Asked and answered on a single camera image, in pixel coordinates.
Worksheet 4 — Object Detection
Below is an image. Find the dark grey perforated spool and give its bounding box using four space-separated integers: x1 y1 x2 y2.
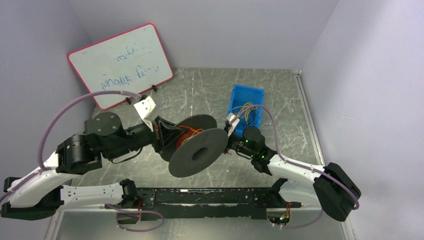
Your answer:
160 114 229 178

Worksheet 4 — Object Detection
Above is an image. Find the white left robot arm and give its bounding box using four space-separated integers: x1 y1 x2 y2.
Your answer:
1 112 186 221

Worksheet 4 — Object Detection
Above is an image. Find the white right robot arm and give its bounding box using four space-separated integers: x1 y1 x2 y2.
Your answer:
224 126 362 222

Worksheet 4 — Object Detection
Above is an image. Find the blue plastic bin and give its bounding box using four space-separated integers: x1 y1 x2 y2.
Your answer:
227 84 265 128

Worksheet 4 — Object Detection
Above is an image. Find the red framed whiteboard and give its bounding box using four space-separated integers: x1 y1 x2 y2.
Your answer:
67 23 174 94

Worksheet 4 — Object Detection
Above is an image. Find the black thin cable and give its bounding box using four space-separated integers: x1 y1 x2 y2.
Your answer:
240 107 259 128

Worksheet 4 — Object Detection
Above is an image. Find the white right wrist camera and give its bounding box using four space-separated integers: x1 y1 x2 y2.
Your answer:
224 112 240 137

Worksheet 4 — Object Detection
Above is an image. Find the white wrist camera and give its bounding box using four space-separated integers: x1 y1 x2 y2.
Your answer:
224 112 240 137
133 96 159 132

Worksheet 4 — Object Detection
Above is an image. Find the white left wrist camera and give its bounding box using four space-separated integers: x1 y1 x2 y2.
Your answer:
133 96 159 132

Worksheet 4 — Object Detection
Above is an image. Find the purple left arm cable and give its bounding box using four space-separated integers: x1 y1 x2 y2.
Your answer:
0 90 143 206

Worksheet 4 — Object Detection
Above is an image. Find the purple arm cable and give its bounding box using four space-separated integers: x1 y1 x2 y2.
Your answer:
235 104 361 211
0 90 143 206

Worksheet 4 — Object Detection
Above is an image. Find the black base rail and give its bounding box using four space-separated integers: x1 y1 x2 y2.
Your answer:
122 187 302 220

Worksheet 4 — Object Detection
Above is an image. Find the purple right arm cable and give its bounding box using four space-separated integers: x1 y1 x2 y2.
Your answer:
235 104 361 211

